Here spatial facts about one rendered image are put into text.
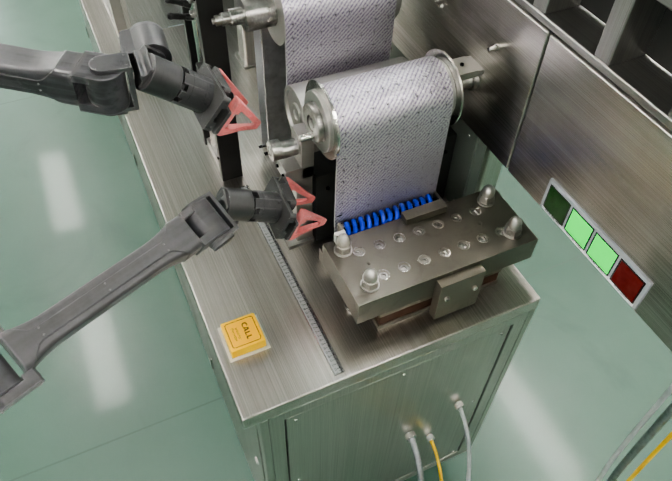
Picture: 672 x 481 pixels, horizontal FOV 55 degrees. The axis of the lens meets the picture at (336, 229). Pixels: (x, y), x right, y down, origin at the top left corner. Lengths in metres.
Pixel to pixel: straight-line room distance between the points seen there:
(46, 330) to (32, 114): 2.52
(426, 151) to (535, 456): 1.26
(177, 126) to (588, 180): 1.05
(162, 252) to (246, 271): 0.39
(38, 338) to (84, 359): 1.46
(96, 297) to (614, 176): 0.80
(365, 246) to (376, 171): 0.15
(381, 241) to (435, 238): 0.11
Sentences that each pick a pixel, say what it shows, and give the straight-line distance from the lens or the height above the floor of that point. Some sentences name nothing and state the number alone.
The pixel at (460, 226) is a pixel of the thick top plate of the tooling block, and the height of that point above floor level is 1.03.
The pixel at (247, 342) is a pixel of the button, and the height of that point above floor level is 0.92.
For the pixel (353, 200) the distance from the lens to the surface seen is 1.26.
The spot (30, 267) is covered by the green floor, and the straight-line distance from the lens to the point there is 2.75.
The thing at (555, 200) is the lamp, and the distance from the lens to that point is 1.19.
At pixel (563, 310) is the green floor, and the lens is 2.57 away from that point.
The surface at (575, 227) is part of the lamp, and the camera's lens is 1.17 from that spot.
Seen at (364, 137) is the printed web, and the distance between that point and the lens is 1.16.
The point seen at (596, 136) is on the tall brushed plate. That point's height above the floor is 1.35.
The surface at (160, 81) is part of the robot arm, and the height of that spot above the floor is 1.43.
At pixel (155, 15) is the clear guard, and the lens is 2.10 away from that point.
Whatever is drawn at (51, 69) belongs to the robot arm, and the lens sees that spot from 1.00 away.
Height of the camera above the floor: 2.00
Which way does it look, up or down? 49 degrees down
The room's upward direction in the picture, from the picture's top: 2 degrees clockwise
